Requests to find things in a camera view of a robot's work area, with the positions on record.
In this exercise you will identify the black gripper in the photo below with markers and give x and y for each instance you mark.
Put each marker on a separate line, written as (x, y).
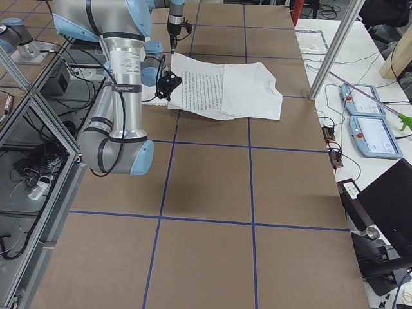
(161, 91)
(174, 30)

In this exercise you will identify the white long-sleeve printed shirt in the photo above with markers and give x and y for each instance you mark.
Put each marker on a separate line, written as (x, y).
(221, 91)

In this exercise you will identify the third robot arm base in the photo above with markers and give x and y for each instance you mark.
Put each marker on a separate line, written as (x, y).
(17, 40)

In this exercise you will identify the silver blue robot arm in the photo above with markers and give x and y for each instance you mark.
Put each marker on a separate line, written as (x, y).
(114, 140)
(175, 16)

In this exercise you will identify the clear plastic document sleeve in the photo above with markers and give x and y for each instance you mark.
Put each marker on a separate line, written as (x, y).
(312, 42)

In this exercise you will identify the white power strip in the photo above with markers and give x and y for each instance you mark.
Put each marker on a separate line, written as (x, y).
(39, 189)

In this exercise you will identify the small orange circuit board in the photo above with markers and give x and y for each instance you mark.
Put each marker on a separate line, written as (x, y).
(328, 133)

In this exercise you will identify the upper blue teach pendant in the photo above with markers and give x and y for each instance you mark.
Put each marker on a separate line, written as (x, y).
(358, 104)

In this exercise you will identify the blue teach pendant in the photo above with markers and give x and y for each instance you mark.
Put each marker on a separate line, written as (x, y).
(358, 104)
(373, 138)

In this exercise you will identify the lower blue teach pendant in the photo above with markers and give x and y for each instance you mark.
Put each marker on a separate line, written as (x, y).
(373, 138)

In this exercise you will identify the black laptop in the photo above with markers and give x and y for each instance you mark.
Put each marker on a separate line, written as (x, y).
(387, 201)

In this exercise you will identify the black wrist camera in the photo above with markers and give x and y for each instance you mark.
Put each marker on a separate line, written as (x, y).
(170, 79)

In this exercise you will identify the aluminium frame post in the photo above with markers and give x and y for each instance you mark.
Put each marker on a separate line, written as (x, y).
(337, 42)

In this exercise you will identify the green handled reacher grabber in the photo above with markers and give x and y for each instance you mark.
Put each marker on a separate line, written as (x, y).
(406, 121)

